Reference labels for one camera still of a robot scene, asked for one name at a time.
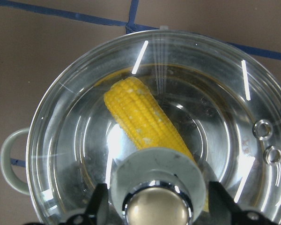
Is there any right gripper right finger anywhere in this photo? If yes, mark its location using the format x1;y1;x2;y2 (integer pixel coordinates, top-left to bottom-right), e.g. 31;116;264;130
208;181;275;225

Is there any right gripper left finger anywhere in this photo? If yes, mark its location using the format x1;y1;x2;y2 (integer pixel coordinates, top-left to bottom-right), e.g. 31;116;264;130
25;183;110;225

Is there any glass pot lid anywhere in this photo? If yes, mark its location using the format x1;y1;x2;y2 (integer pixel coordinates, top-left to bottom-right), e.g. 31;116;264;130
25;30;281;225

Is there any yellow corn cob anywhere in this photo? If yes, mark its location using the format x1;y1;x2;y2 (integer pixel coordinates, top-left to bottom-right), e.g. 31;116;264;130
104;76;210;213

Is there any white steel cooking pot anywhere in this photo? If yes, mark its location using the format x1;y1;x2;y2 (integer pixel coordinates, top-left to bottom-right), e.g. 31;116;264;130
0;25;281;225

